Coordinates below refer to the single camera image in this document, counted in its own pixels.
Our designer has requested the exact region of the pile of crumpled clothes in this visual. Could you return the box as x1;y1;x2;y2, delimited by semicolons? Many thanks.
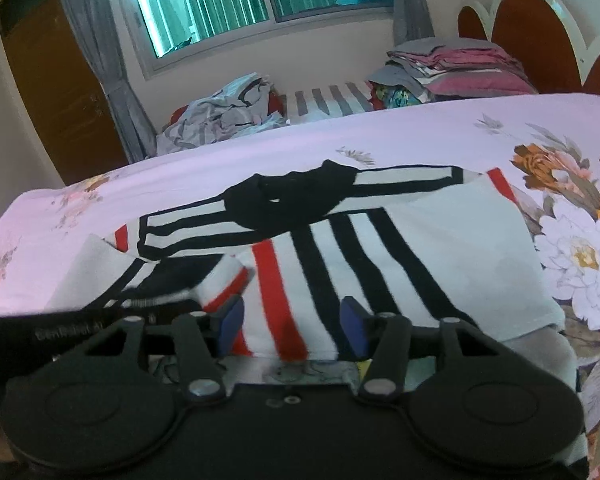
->
157;72;288;156

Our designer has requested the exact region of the colourful printed cloth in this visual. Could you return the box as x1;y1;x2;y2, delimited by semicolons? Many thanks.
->
370;82;426;111

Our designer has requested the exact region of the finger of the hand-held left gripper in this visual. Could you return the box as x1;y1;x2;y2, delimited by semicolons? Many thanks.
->
122;296;206;317

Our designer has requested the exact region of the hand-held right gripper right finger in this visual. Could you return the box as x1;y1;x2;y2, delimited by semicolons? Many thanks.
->
339;296;491;403

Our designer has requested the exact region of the grey white striped cloth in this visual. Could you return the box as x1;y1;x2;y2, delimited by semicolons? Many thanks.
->
280;80;381;123

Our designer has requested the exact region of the stack of folded clothes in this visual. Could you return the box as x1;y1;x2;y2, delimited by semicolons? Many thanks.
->
367;37;538;106

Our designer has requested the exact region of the black red white striped shirt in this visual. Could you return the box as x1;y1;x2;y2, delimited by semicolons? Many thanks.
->
45;159;566;366

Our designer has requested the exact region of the floral bed sheet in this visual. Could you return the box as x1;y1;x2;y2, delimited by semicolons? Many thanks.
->
0;91;600;480

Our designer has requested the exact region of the window with vertical bars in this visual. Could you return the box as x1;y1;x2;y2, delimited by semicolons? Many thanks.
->
115;0;396;78

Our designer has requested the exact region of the brown wooden door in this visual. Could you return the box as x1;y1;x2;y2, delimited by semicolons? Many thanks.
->
0;0;131;186

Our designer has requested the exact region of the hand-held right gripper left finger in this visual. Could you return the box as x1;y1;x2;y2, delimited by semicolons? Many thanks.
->
87;294;246;403

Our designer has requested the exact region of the grey curtain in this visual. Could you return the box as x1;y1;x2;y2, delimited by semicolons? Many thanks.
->
47;0;158;161
387;0;436;46

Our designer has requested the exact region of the brown scalloped headboard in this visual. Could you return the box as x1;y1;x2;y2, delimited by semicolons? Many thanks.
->
457;0;600;96

